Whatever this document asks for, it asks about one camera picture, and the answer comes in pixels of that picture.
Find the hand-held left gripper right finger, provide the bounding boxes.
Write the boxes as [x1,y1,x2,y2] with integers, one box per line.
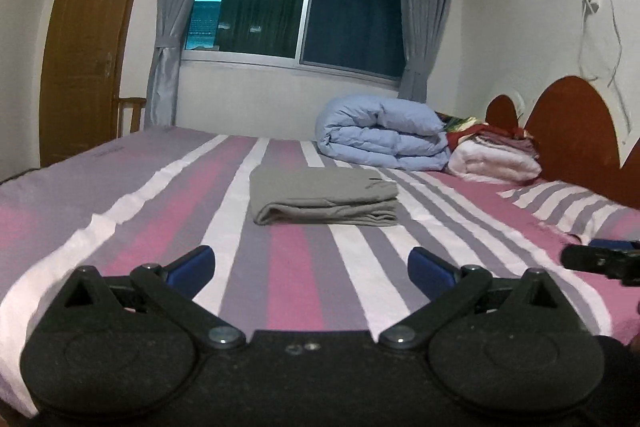
[377,246,584,351]

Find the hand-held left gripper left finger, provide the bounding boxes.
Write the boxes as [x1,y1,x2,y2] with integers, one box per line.
[51,245,247,351]

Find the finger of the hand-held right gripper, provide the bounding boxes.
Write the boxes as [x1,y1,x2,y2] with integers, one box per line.
[560,239,640,288]

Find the grey pants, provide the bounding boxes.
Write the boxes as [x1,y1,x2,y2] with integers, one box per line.
[249,166,400,228]

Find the striped pillow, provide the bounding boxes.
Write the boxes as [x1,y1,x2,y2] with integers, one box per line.
[499,180,640,246]

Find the striped pink purple bed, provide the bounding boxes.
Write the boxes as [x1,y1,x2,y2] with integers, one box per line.
[0,124,640,419]

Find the white folded blanket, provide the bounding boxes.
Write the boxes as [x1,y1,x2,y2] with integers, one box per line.
[446,138,544,184]

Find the brown wooden headboard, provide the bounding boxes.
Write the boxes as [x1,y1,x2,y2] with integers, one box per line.
[485,75,640,210]

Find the light blue folded duvet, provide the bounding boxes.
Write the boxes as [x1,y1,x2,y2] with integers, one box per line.
[315,94,451,172]

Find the red folded clothes pile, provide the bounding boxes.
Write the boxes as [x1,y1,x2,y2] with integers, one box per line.
[434,111,540,158]

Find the wooden chair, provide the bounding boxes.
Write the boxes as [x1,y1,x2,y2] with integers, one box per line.
[117,97,147,138]

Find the brown wooden door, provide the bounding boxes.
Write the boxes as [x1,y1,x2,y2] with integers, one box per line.
[39,0,164,168]

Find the grey curtain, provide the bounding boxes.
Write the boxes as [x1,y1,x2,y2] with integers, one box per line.
[144,0,232,128]
[396,0,464,104]

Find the white wall cable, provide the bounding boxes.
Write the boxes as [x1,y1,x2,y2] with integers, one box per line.
[576,0,632,130]

